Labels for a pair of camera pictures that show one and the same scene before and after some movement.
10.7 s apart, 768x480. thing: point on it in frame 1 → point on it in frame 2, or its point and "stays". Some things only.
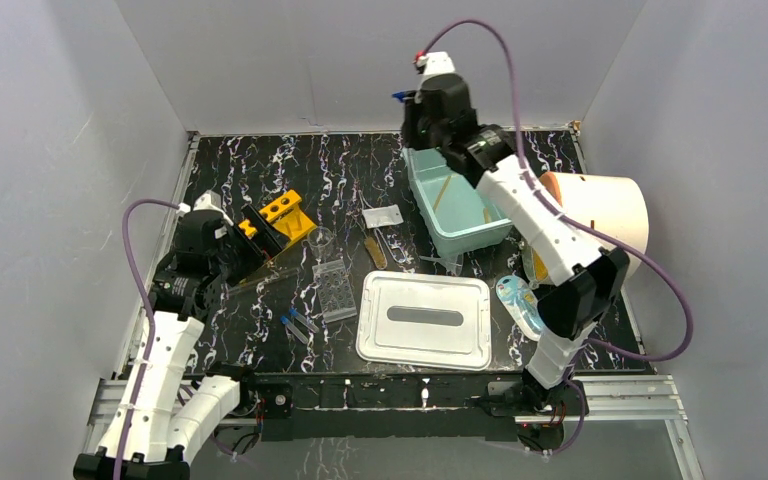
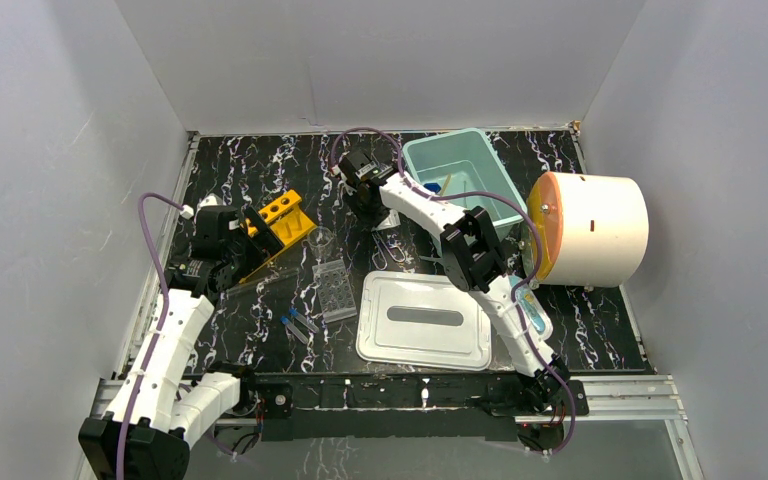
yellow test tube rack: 286,219 stays
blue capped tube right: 294,312 stays
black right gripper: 411,109 → 352,194
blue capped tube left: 296,331 stays
